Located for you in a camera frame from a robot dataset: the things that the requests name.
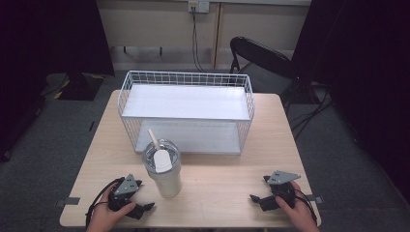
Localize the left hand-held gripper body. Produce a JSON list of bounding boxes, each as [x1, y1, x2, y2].
[[107, 173, 145, 220]]

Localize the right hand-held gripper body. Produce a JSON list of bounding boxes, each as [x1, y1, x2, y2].
[[260, 170, 302, 213]]

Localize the person's left hand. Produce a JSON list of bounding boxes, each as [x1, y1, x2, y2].
[[86, 182, 138, 232]]

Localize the person's right hand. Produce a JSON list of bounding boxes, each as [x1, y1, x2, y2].
[[275, 180, 321, 232]]

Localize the white tumbler cup clear lid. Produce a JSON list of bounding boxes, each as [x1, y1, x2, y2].
[[141, 138, 183, 199]]

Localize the grey tape strip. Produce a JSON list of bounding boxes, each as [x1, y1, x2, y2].
[[54, 196, 81, 208], [306, 193, 324, 205]]

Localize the beige drinking straw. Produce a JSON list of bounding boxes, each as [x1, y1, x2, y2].
[[147, 128, 161, 152]]

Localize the dark stand base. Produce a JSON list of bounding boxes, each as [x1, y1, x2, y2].
[[40, 72, 106, 102]]

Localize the black folding chair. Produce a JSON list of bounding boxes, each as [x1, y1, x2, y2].
[[228, 36, 300, 99]]

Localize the dark curtain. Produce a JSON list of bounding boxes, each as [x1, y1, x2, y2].
[[290, 0, 410, 205], [0, 0, 116, 162]]

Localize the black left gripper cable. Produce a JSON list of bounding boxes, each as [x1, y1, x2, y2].
[[84, 176, 126, 228]]

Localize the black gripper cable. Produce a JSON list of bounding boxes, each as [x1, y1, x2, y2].
[[84, 176, 126, 228], [293, 188, 319, 225]]

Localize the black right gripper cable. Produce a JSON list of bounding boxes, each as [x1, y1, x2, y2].
[[293, 188, 319, 225]]

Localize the black floor cables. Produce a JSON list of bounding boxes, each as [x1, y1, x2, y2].
[[285, 81, 337, 140]]

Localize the white wire shelf rack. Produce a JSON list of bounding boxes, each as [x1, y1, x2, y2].
[[116, 70, 256, 157]]

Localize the black wall socket cable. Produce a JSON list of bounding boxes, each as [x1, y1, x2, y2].
[[190, 7, 208, 73]]

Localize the beige wall trunking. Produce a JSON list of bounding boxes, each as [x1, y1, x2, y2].
[[211, 2, 224, 71]]

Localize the white wall socket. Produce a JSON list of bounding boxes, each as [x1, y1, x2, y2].
[[188, 0, 211, 15]]

